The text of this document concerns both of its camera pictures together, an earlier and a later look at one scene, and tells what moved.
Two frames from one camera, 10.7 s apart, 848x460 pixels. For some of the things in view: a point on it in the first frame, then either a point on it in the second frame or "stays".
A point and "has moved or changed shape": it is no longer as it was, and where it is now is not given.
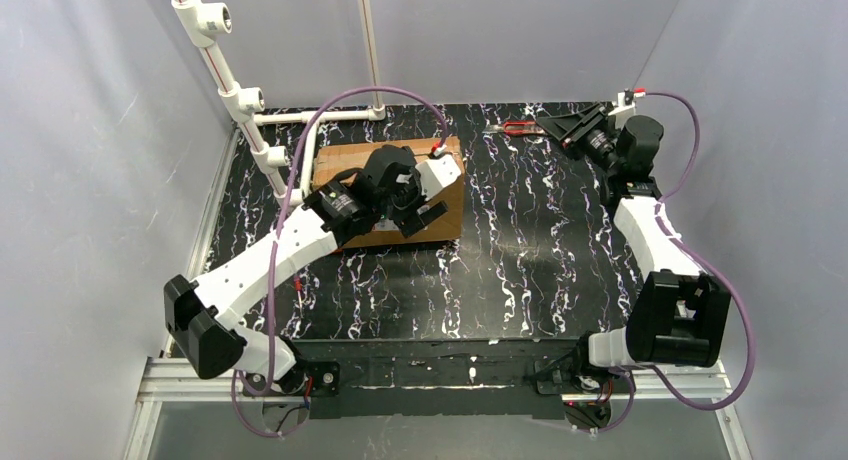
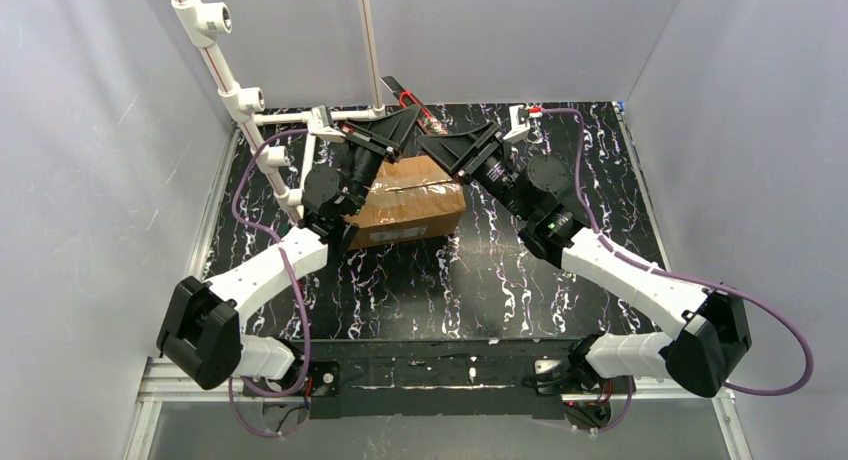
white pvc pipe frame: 202,21 stays
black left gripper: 407,215 -> 370,146
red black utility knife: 517,127 has moved or changed shape
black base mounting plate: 441,378 stays
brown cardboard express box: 440,177 has moved or changed shape
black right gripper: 586,130 -> 479,155
